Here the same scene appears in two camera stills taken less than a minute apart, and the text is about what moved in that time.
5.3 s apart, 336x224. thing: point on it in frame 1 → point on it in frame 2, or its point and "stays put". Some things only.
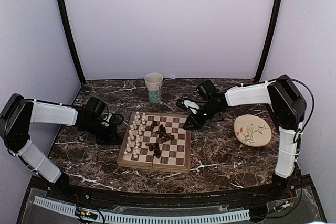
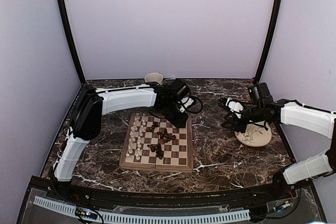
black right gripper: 197,124 → 234,120
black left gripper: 109,140 → 178,123
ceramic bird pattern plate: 252,130 stays put
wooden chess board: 156,141 stays put
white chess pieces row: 138,124 stays put
